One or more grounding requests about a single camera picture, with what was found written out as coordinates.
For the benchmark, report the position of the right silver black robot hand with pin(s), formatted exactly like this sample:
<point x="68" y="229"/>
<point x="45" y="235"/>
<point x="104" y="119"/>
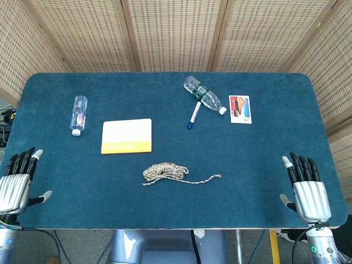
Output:
<point x="312" y="200"/>

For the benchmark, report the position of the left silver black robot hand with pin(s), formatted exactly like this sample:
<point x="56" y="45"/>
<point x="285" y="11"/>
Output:
<point x="13" y="189"/>

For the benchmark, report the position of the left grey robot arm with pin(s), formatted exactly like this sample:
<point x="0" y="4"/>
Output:
<point x="6" y="242"/>

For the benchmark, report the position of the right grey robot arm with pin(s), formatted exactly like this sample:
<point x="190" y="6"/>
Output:
<point x="321" y="247"/>

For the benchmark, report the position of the metal table leg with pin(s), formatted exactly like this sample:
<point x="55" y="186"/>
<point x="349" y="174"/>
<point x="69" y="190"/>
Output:
<point x="239" y="247"/>

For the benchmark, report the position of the small pink-label water bottle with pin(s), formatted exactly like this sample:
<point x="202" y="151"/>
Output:
<point x="79" y="112"/>

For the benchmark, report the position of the picture postcard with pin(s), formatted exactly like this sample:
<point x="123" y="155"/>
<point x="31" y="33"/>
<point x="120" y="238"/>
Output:
<point x="239" y="110"/>

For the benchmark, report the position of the white yellow notepad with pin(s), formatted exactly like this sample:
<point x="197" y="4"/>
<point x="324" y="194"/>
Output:
<point x="126" y="134"/>

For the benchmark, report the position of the blue felt table cover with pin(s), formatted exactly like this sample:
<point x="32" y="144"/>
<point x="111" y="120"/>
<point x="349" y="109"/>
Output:
<point x="176" y="209"/>

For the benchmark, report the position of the white marker blue cap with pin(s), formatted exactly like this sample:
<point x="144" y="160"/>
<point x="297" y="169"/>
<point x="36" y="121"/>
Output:
<point x="194" y="115"/>

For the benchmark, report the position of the large green-label water bottle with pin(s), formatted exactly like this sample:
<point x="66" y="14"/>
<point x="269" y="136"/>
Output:
<point x="202" y="93"/>

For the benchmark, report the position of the blue-grey robot torso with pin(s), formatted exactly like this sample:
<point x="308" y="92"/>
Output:
<point x="165" y="247"/>

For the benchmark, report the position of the yellow post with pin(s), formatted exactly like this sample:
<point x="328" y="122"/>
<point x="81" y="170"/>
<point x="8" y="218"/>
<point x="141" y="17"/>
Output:
<point x="275" y="247"/>

